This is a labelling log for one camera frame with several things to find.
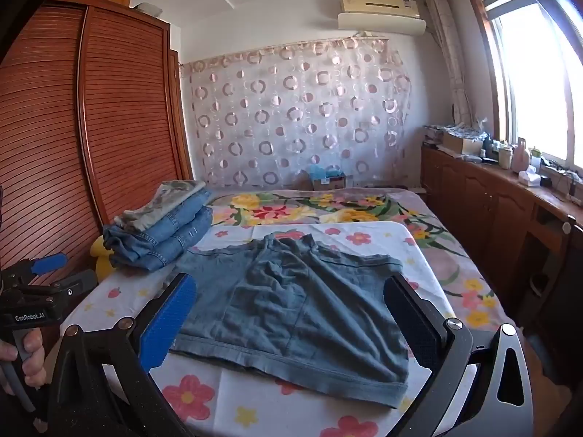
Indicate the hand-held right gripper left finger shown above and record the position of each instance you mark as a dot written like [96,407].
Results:
[167,323]

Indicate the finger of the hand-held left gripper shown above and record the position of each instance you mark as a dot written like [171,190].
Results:
[50,264]
[77,284]

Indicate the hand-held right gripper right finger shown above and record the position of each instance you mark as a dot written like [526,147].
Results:
[421,327]

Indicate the grey-blue short pants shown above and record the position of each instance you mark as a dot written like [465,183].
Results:
[282,309]

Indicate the person's left hand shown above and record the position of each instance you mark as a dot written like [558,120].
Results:
[34,355]

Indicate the yellow plush toy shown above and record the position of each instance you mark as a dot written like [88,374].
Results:
[101,259]

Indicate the folded blue jeans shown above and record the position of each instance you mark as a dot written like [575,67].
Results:
[184,214]
[159,252]

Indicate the folded olive garment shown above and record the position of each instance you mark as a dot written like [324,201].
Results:
[155,205]

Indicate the white flower-print blanket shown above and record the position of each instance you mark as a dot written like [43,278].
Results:
[255,400]

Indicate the black waste bin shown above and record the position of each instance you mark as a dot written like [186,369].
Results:
[541,291]

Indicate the long wooden low cabinet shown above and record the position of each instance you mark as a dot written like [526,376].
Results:
[492,218]

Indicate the floral bedsheet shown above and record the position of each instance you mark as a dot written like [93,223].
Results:
[364,205]

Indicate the small cardboard box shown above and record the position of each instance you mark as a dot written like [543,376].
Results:
[330,184]

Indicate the brown slatted wooden wardrobe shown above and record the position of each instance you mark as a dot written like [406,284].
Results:
[114,100]

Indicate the round white knob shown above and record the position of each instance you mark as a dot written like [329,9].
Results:
[568,227]

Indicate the blue plastic bag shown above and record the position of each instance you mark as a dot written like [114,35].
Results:
[325,172]

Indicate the white tissue box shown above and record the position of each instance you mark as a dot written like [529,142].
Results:
[529,178]

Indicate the open cardboard box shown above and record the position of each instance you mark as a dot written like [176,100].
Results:
[462,144]

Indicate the white jar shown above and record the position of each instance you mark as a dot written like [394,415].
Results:
[504,157]

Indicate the stack of flat packages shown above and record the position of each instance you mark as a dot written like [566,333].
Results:
[432,135]

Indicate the pink bottle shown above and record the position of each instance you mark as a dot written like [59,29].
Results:
[521,157]

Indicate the green-capped bottle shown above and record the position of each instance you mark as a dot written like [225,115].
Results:
[536,157]

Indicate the sheer circle-pattern curtain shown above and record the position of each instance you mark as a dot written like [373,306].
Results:
[296,114]

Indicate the bright window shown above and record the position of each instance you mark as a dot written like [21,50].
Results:
[533,77]

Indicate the beige window curtain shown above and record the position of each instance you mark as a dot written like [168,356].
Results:
[448,54]

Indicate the white wall air conditioner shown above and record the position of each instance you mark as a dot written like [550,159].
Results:
[378,9]

